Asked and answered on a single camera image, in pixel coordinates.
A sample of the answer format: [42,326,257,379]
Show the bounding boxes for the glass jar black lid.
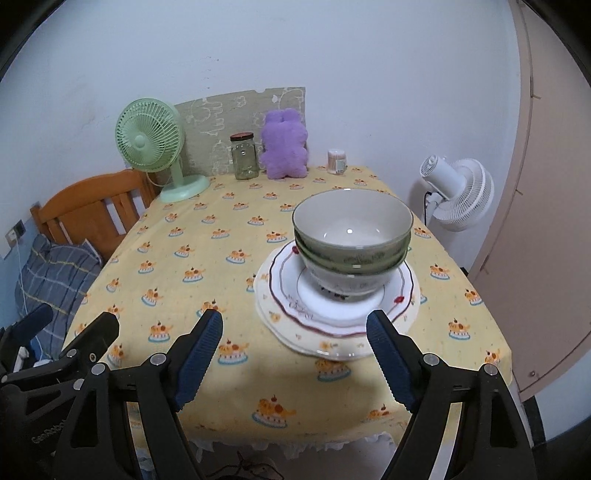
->
[230,132,259,180]

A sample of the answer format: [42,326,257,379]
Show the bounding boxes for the blue plaid pillow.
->
[15,234,103,360]

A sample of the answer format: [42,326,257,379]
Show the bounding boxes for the green desk fan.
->
[114,98,209,203]

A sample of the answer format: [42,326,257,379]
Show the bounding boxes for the white charging cable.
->
[13,239,29,324]

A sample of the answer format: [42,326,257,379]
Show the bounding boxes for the purple plush toy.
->
[260,108,308,180]

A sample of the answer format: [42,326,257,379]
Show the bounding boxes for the wooden bed headboard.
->
[30,169,160,260]

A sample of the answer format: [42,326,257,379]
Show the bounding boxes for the wall power socket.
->
[5,220,26,248]

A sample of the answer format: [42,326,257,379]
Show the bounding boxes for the cotton swab container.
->
[327,149,348,175]

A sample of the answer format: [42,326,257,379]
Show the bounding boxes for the beige door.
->
[472,1,590,399]

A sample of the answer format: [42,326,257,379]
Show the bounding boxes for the grey rabbit bowl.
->
[291,188,414,253]

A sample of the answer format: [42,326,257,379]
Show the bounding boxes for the white standing fan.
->
[420,155,495,232]

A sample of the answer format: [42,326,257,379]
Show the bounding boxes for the scalloped floral plate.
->
[253,250,423,362]

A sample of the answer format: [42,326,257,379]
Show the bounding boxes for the green patterned mat board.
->
[176,87,305,177]

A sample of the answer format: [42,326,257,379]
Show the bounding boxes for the red-patterned white deep plate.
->
[267,242,420,337]

